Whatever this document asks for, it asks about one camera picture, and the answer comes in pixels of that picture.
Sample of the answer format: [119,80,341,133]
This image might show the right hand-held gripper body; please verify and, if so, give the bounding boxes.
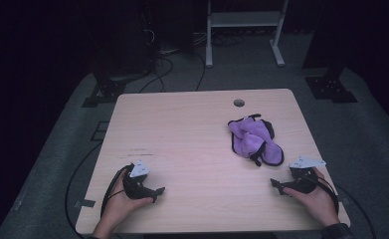
[283,155,326,194]

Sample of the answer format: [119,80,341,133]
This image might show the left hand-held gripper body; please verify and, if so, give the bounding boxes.
[121,160,157,200]

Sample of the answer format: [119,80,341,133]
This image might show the purple cloth with black trim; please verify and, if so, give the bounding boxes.
[227,114,286,167]

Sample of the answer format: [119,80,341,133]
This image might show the person's right hand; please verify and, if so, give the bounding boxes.
[283,167,341,229]

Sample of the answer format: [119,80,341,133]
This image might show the person's left hand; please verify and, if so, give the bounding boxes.
[100,168,154,231]

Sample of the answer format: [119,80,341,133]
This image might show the grey tape strip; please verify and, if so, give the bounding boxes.
[74,198,97,209]

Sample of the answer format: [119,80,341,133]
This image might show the black stand base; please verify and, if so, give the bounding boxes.
[82,71,150,109]
[304,67,359,105]

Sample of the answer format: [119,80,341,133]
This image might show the left hand-held gripper cable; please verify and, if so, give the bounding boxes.
[99,164,132,217]

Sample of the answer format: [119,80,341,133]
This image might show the hand-held gripper cable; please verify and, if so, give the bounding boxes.
[309,174,341,215]
[99,164,132,217]

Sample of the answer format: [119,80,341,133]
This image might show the right hand-held gripper cable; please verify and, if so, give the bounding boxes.
[309,174,341,215]

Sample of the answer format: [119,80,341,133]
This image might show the thin black floor cable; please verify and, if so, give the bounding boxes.
[65,141,104,239]
[336,186,377,239]

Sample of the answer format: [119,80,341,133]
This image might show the black floor outlet frame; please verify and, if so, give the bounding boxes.
[90,120,110,142]

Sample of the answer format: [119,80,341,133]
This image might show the white metal table frame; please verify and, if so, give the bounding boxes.
[205,0,290,69]

